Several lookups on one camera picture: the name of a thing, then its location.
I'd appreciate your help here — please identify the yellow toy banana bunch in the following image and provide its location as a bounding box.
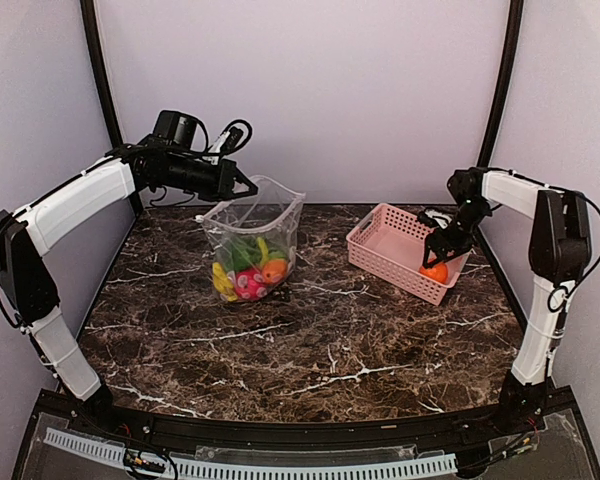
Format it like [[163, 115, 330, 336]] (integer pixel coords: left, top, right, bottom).
[[256, 237, 271, 268]]

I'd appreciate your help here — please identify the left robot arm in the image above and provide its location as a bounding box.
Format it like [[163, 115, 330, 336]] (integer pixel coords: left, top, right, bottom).
[[0, 110, 258, 436]]

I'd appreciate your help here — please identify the clear zip top bag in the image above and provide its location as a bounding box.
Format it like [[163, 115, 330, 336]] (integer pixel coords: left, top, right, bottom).
[[197, 175, 306, 303]]

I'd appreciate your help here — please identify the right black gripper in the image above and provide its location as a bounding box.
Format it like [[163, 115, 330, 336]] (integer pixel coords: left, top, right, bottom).
[[423, 200, 491, 268]]

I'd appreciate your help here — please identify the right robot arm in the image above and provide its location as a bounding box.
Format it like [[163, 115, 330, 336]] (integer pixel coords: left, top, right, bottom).
[[417, 167, 600, 434]]

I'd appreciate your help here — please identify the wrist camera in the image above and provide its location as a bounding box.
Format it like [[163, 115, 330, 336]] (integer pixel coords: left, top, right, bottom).
[[417, 208, 452, 229], [202, 119, 253, 164]]

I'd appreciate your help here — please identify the orange toy orange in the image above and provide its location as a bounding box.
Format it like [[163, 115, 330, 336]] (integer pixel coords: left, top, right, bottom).
[[419, 262, 449, 284]]

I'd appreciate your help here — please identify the orange green toy mango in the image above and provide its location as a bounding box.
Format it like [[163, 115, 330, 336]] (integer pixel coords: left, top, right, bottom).
[[261, 258, 288, 285]]

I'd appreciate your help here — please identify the white slotted cable duct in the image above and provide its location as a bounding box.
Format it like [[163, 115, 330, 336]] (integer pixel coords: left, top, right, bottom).
[[43, 427, 459, 480]]

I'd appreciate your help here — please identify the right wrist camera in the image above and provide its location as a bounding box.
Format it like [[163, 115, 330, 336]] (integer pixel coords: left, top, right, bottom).
[[417, 208, 452, 229]]

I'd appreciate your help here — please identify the red toy apple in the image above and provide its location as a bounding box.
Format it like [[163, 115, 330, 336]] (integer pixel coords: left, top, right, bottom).
[[235, 268, 268, 301]]

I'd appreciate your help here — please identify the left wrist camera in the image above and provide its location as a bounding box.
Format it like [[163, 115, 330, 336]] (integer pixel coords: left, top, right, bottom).
[[202, 119, 253, 164]]

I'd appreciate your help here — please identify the black front rail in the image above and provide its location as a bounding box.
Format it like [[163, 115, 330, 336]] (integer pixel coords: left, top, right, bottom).
[[24, 387, 597, 466]]

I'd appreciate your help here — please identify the yellow toy pear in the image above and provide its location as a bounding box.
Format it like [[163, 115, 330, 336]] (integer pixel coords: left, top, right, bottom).
[[212, 262, 238, 302]]

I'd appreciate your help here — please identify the green toy watermelon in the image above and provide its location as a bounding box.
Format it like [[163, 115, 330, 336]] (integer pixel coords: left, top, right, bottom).
[[268, 246, 289, 261]]

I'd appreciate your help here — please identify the green toy pepper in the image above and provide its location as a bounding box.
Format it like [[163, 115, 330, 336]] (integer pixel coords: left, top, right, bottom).
[[230, 237, 260, 273]]

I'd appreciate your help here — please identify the left black frame post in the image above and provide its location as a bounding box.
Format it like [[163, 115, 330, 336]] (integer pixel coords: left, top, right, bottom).
[[79, 0, 124, 148]]

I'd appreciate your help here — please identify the black frame post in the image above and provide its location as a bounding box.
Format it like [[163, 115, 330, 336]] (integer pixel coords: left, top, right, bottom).
[[476, 0, 524, 167], [79, 0, 124, 148]]

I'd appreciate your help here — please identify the right black frame post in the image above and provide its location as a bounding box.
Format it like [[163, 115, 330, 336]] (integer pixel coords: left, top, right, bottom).
[[476, 0, 524, 167]]

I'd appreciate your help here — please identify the pink plastic basket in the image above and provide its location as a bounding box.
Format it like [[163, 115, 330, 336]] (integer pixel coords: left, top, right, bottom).
[[346, 203, 469, 305]]

